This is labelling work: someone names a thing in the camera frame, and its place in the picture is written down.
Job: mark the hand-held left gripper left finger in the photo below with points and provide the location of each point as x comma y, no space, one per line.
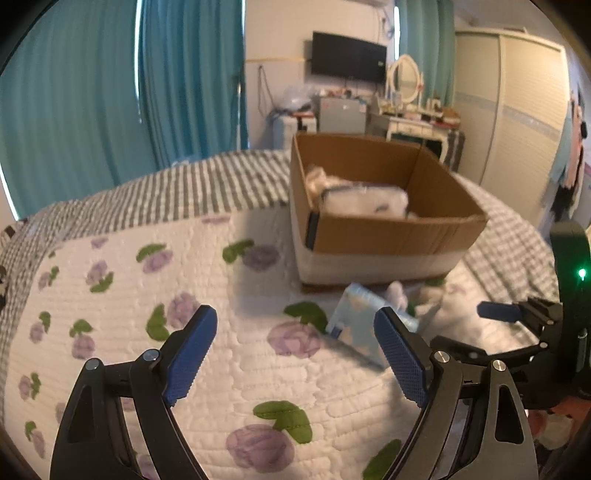
191,355

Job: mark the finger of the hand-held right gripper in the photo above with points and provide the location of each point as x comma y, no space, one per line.
499,311
466,351

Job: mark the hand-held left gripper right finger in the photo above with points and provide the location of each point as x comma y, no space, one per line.
400,360

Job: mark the light blue tissue pack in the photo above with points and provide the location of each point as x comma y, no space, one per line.
355,325

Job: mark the cardboard box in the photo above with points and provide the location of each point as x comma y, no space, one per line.
383,240

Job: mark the cream soft pack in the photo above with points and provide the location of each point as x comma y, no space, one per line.
316,180

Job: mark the floral quilted blanket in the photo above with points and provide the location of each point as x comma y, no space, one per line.
258,369

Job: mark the hanging clothes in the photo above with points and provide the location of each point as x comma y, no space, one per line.
572,152

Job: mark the white blue-print tissue pack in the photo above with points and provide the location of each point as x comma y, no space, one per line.
364,201

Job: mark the grey striped bedsheet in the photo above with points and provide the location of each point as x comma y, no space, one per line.
184,189

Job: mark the cream sliding wardrobe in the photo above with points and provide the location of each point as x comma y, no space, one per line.
512,115

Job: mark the white dressing table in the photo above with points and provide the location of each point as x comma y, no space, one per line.
415,129

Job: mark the white low cabinet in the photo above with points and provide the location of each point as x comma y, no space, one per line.
295,134

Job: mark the grey mini fridge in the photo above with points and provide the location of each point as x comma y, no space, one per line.
342,115

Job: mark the white oval vanity mirror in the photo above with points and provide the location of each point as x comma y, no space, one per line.
405,78

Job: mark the teal curtain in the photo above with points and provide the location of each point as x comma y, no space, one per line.
425,41
69,106
194,78

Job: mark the clear plastic bag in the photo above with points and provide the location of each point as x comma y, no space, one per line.
295,98

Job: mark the black wall television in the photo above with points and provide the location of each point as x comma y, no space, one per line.
348,57

